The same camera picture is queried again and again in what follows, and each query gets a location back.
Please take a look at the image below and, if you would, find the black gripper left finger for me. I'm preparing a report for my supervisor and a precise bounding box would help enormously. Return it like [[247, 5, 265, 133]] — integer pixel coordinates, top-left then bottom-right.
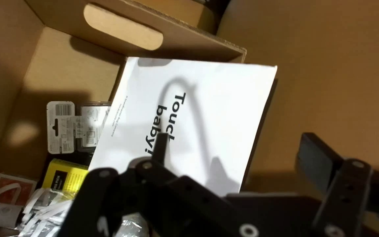
[[60, 131, 263, 237]]

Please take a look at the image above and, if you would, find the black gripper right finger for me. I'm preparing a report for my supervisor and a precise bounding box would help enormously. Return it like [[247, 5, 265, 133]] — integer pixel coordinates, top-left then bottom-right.
[[296, 132, 379, 237]]

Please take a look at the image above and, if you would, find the white paper bag with text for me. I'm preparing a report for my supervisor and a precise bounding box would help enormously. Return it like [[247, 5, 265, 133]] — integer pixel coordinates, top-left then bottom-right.
[[88, 57, 278, 198]]

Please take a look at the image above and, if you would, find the cardboard box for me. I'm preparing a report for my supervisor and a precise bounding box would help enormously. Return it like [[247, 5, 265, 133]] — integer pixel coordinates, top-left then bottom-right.
[[0, 0, 286, 237]]

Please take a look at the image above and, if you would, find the yellow package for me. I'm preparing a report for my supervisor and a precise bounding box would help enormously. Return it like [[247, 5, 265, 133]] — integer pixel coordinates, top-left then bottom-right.
[[42, 158, 89, 200]]

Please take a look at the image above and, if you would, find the clear plastic packaging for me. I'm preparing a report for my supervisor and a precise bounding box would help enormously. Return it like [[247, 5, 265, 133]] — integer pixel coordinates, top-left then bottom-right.
[[0, 188, 155, 237]]

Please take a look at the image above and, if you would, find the white printed label card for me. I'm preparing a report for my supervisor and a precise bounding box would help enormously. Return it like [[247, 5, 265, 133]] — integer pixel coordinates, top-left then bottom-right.
[[74, 104, 111, 149]]

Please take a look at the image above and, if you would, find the white barcode hang tag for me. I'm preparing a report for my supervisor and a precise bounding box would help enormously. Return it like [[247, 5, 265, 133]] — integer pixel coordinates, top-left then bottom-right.
[[45, 100, 77, 156]]

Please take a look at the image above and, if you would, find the red and white card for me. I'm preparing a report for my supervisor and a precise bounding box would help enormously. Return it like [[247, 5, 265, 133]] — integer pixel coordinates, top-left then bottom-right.
[[0, 173, 38, 208]]

